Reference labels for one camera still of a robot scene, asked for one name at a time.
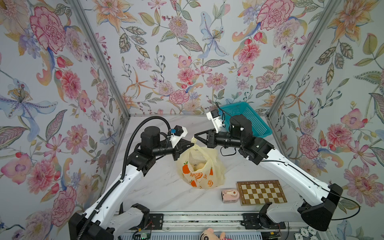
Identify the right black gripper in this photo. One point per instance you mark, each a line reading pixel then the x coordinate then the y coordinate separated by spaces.
pixel 211 140

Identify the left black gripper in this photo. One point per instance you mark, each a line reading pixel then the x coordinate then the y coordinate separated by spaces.
pixel 176 149

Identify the yellow pear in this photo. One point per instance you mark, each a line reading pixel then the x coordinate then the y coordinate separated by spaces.
pixel 198 166

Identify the yellow translucent plastic bag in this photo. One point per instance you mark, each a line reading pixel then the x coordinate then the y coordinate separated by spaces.
pixel 211 176

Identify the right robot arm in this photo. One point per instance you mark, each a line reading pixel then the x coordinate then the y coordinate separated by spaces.
pixel 318 201

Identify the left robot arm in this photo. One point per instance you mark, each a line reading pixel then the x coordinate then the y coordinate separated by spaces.
pixel 134 169

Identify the teal plastic basket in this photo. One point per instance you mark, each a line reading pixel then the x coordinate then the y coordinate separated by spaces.
pixel 259 127

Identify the wooden checkerboard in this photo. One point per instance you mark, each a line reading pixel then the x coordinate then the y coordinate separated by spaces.
pixel 261 192

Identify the pink plush toy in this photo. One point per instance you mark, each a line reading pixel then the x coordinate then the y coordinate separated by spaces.
pixel 209 234

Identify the green circuit board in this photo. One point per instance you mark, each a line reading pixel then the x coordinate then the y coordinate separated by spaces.
pixel 142 236

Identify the white gear parts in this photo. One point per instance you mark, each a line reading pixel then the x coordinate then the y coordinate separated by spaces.
pixel 308 233

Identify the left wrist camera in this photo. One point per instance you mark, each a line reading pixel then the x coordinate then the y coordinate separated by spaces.
pixel 177 133

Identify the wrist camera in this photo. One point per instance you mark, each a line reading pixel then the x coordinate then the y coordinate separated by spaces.
pixel 177 133
pixel 215 117

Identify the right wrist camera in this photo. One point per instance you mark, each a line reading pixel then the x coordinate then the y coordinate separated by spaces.
pixel 215 117

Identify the pink toy camera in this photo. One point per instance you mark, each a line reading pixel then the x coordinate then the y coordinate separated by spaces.
pixel 230 196

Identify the aluminium mounting rail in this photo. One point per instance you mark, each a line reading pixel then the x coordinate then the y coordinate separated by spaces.
pixel 195 222

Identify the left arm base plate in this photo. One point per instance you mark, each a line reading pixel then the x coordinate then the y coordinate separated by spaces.
pixel 150 222

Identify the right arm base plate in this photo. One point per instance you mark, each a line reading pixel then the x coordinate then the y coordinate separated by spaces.
pixel 252 221

